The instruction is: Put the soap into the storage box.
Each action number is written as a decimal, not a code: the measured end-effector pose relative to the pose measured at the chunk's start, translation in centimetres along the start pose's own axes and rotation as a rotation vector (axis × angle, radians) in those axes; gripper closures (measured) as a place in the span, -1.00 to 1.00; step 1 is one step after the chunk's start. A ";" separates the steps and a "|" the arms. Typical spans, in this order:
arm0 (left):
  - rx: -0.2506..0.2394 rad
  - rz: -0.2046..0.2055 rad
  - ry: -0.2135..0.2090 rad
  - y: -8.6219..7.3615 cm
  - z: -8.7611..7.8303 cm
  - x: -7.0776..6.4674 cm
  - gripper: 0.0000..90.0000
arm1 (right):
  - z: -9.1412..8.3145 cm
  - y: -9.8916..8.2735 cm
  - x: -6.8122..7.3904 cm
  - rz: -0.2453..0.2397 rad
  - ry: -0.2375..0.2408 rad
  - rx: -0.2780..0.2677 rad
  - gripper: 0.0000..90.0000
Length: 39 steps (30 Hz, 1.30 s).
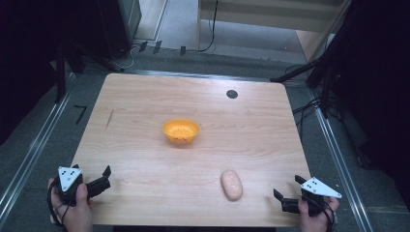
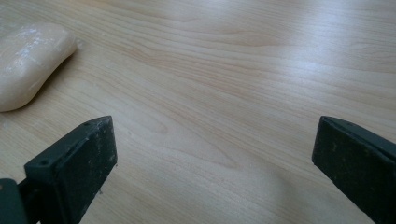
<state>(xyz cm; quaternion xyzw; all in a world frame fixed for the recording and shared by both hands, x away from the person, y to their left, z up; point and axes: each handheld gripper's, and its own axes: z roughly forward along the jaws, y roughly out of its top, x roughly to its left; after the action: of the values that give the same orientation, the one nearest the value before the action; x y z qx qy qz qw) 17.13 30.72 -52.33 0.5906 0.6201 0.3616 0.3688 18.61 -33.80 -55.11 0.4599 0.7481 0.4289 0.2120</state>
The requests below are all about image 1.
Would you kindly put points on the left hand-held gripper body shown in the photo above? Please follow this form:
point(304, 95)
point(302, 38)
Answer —
point(68, 178)

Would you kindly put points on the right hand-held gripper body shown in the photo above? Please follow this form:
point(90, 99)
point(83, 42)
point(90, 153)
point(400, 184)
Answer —
point(319, 188)

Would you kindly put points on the orange plastic bowl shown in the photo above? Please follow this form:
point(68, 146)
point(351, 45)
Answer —
point(181, 130)

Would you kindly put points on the person's right hand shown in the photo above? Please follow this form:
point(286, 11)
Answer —
point(317, 222)

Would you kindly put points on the person's left hand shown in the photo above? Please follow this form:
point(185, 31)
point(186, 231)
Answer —
point(77, 216)

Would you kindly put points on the black metal stand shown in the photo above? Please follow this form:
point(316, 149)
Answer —
point(324, 83)
point(60, 75)

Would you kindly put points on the black round table grommet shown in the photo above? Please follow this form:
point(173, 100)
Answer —
point(232, 94)

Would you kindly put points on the black tape piece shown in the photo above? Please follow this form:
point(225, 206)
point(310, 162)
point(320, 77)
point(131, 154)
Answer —
point(143, 46)
point(182, 51)
point(157, 47)

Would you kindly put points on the dark cabinet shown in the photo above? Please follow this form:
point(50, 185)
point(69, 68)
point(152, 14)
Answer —
point(124, 22)

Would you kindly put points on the white shelf unit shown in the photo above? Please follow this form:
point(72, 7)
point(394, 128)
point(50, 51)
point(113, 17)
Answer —
point(257, 16)

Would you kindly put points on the metal floor rail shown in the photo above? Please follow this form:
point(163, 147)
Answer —
point(35, 151)
point(335, 154)

